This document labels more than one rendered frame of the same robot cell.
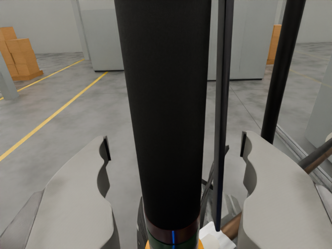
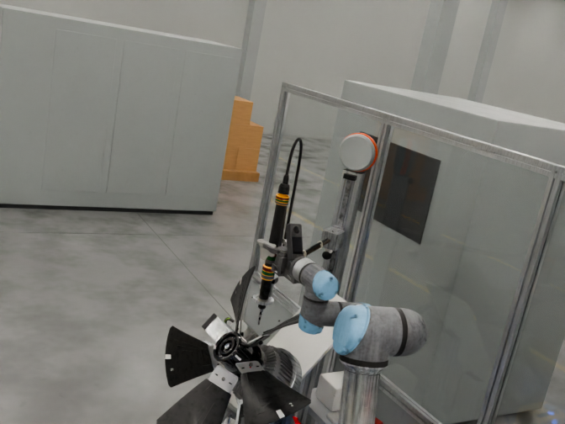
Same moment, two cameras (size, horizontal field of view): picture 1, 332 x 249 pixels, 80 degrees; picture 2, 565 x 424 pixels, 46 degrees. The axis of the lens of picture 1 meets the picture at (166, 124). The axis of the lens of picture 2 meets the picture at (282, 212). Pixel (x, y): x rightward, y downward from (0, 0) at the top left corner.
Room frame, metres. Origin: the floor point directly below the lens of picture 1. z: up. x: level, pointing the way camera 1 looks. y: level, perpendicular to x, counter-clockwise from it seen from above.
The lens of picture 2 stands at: (-1.59, 1.17, 2.28)
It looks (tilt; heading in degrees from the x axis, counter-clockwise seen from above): 15 degrees down; 325
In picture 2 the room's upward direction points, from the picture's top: 11 degrees clockwise
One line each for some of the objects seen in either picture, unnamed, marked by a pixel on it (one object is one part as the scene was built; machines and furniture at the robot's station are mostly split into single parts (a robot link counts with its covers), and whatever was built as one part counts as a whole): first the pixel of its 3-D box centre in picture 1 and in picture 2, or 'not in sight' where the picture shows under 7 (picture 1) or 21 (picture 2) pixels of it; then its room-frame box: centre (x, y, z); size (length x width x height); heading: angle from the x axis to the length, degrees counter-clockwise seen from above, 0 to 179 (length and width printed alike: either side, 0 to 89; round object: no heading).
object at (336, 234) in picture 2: not in sight; (333, 238); (0.42, -0.53, 1.52); 0.10 x 0.07 x 0.08; 123
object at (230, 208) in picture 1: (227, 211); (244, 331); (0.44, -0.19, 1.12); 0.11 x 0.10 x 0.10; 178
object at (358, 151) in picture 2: not in sight; (358, 152); (0.47, -0.61, 1.88); 0.17 x 0.15 x 0.16; 178
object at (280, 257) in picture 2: not in sight; (291, 263); (-0.04, 0.00, 1.61); 0.12 x 0.08 x 0.09; 178
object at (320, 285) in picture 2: not in sight; (319, 283); (-0.19, 0.01, 1.62); 0.11 x 0.08 x 0.09; 178
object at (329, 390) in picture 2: not in sight; (339, 388); (0.25, -0.59, 0.92); 0.17 x 0.16 x 0.11; 88
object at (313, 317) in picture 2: not in sight; (318, 313); (-0.20, -0.01, 1.52); 0.11 x 0.08 x 0.11; 72
